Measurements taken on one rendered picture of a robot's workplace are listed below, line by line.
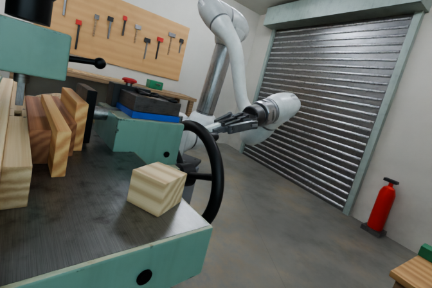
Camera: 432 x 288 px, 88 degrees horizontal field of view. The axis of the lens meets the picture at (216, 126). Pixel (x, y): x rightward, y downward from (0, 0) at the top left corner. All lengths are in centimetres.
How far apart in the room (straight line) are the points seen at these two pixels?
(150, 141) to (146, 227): 23
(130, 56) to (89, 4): 81
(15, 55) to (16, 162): 19
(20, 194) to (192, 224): 16
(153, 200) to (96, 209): 6
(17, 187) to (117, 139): 19
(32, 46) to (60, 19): 334
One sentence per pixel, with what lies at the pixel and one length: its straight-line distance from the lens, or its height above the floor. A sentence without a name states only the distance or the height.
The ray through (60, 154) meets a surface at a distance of 32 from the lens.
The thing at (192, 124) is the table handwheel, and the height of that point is 95.
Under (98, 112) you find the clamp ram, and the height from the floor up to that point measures 95.
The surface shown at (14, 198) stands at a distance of 27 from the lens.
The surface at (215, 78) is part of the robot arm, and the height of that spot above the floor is 111.
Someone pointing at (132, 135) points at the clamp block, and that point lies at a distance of 43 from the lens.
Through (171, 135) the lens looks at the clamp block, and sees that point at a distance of 46.
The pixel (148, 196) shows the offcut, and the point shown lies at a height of 92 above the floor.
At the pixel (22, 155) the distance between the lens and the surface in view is 28.
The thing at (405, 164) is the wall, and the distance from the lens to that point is 307.
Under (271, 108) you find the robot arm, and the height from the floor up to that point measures 103.
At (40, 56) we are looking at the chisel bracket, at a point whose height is 103.
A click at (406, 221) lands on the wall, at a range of 313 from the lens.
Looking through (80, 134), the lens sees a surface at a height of 93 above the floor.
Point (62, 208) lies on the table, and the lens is 27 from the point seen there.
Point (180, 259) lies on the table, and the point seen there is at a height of 87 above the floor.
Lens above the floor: 104
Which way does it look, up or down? 9 degrees down
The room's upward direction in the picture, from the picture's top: 14 degrees clockwise
